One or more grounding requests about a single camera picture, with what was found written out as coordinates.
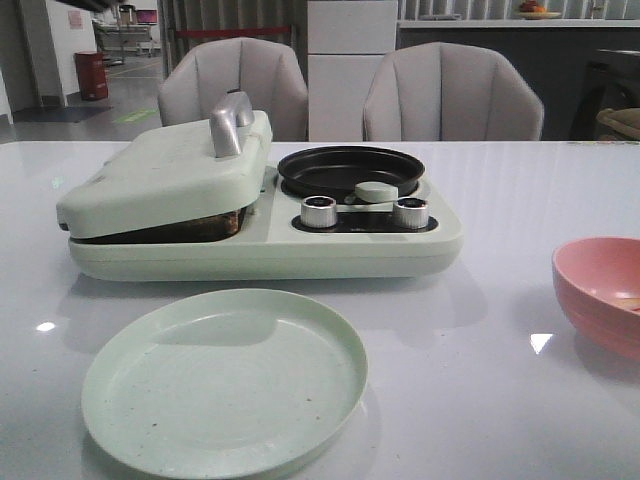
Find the pink plastic bowl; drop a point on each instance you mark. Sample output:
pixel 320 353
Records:
pixel 596 282

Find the right silver control knob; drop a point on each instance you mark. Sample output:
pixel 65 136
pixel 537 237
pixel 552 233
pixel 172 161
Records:
pixel 410 213

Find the beige upholstered chair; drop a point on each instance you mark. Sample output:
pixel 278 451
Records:
pixel 268 72
pixel 450 92

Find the silver control knob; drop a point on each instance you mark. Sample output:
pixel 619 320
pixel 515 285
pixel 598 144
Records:
pixel 410 213
pixel 319 212

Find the light green breakfast maker base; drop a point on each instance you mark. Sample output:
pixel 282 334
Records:
pixel 268 246

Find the dark grey counter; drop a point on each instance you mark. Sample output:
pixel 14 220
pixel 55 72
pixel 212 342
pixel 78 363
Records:
pixel 576 67

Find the white cabinet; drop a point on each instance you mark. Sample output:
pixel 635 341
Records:
pixel 346 41

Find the light green sandwich maker lid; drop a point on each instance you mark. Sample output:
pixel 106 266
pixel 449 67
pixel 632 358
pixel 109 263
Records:
pixel 165 176

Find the light green round plate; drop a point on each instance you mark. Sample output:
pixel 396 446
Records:
pixel 232 384

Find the bread slice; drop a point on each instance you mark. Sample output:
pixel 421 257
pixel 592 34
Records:
pixel 207 229

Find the fruit plate on counter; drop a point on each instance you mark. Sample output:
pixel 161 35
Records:
pixel 533 10

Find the red bin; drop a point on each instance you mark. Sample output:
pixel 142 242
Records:
pixel 91 75

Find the left beige upholstered chair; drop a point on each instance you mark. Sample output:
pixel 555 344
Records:
pixel 268 72

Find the right beige upholstered chair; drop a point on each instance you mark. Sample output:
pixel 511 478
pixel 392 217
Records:
pixel 450 92

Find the round black frying pan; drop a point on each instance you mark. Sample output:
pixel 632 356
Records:
pixel 334 171

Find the beige cushion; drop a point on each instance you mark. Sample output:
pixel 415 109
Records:
pixel 624 122

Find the left silver control knob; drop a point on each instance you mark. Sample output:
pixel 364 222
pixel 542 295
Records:
pixel 319 212

